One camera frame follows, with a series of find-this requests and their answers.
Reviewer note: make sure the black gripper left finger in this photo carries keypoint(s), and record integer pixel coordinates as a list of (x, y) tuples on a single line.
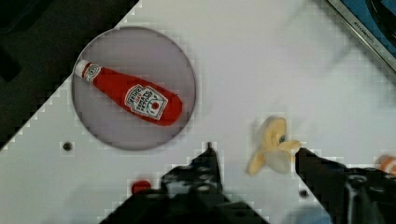
[(188, 194)]

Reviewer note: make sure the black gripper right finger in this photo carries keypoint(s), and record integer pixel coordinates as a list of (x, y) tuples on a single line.
[(349, 195)]

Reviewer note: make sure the yellow plush banana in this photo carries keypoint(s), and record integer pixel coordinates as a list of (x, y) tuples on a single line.
[(275, 151)]

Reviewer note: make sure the small red toy fruit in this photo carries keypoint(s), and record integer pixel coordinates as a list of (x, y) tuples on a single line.
[(140, 185)]

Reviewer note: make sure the red plush ketchup bottle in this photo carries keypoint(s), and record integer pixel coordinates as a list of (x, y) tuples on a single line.
[(143, 99)]

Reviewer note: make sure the grey round plate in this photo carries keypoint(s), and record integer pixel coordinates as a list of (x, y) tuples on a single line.
[(144, 53)]

